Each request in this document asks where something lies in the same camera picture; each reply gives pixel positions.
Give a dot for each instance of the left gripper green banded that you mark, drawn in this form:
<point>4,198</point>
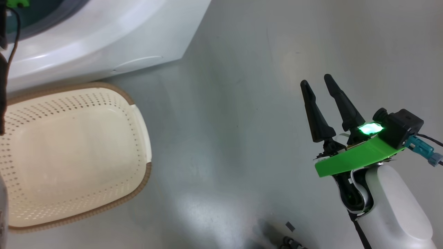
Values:
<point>17,3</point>

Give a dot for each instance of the right gripper green banded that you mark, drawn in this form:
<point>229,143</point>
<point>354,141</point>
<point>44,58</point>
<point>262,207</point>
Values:
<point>356,157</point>

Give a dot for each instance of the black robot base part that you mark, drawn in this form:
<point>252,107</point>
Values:
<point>292,243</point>

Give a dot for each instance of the steel washing machine drum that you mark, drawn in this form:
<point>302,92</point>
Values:
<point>38,14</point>

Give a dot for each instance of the grey rubber door gasket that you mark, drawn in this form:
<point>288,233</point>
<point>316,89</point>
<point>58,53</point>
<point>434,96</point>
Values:
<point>69,12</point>

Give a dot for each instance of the white washing machine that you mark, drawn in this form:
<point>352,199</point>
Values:
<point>121,34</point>

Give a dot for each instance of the cream laundry basket brown rim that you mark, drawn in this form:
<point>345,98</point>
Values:
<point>69,155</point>

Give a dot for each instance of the small grey tape piece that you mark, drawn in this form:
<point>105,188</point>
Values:
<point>290,226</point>

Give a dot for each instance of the round white filter cover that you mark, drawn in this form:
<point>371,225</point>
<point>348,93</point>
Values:
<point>138,64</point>

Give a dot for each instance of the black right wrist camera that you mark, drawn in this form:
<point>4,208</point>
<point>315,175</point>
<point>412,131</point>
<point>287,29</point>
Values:
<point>401,128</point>

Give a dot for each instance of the teal right camera plug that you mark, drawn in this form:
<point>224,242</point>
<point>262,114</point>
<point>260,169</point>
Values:
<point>420,148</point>

